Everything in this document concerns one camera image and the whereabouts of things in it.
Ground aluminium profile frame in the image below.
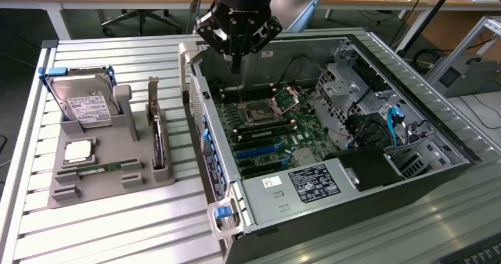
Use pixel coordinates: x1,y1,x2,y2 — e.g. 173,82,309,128
425,15,501,82

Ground black plastic shroud box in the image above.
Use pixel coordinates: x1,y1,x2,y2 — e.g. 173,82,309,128
337,145,405,192

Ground CPU socket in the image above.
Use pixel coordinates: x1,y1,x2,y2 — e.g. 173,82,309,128
240,98,284,124

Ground black keyboard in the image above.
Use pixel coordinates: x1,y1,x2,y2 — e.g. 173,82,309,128
436,240,501,264

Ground silver chipset heat sink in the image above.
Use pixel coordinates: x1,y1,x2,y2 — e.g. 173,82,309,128
293,148,319,164

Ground black office chair base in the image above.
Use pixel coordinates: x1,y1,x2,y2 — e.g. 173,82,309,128
99,8,185,36

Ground long black expansion slot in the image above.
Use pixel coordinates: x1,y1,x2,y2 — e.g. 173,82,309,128
233,137,284,152
238,159,285,172
242,167,286,179

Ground silver CPU chip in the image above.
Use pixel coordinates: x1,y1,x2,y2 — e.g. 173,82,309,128
63,140,95,164

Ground grey power supply unit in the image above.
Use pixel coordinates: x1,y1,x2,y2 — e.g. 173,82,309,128
237,157,363,227

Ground perforated metal disk bay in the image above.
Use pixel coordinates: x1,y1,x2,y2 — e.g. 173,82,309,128
316,62,373,115

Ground hard disk in blue carrier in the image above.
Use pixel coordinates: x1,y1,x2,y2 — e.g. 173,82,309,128
39,66,127,129

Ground blue expansion slot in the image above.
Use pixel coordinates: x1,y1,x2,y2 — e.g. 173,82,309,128
234,144,282,160

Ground black stand pole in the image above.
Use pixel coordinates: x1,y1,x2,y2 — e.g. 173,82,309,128
395,0,463,53

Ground green motherboard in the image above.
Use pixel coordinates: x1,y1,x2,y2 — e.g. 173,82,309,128
213,82,343,180

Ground black coiled cable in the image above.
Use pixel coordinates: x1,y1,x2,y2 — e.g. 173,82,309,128
413,48,445,70

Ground Nvidia Quadro graphics card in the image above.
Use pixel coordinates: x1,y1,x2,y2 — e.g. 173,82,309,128
145,75,170,171

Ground metal socket cover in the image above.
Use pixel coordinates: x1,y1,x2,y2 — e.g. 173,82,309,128
269,84,304,113

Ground slanted metal disk bay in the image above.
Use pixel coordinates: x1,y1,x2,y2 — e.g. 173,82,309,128
383,137,453,180

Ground open black PC case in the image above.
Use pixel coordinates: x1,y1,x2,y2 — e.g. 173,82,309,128
178,33,484,264

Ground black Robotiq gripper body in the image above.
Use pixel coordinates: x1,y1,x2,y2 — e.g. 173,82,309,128
212,0,276,23

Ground blue SATA wire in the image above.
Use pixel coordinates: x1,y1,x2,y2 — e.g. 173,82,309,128
385,105,404,149

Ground grey plastic parts rack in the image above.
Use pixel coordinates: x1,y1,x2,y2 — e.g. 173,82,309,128
47,84,177,209

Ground RAM stick with black label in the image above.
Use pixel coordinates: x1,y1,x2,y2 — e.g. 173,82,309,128
238,121,297,140

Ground green RAM stick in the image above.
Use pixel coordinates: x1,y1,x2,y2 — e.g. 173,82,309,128
58,161,141,176

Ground grey tower computer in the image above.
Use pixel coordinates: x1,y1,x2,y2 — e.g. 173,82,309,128
425,52,501,99

